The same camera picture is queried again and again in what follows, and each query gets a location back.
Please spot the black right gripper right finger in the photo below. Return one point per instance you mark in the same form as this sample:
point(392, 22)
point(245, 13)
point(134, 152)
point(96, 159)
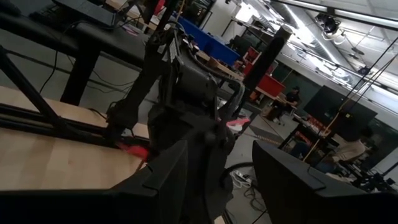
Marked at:
point(295, 193)

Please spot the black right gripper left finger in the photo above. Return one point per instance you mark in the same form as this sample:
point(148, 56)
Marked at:
point(161, 193)

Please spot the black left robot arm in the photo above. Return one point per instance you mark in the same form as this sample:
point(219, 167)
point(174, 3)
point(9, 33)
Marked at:
point(192, 84)

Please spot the white power strip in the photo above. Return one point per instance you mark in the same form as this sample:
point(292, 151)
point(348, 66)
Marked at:
point(241, 179)

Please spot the person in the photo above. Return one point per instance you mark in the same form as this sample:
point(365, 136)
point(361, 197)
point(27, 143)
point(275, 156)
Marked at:
point(290, 99)
point(348, 152)

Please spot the black monitor panel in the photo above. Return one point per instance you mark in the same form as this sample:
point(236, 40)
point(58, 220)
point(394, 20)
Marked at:
point(339, 109)

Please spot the red plastic bin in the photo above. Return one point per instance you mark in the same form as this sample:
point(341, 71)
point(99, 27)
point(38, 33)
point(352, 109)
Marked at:
point(252, 57)
point(270, 85)

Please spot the blue plastic bin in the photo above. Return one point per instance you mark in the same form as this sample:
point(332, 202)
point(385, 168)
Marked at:
point(211, 46)

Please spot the black pillar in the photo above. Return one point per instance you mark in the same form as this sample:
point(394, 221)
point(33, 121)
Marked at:
point(267, 59)

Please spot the black desk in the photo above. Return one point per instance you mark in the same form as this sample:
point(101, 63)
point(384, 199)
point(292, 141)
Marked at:
point(102, 40)

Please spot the long ceiling light bar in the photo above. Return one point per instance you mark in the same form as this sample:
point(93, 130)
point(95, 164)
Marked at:
point(357, 15)

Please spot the black ceiling-hung camera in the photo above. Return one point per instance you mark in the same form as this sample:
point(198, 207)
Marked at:
point(329, 25)

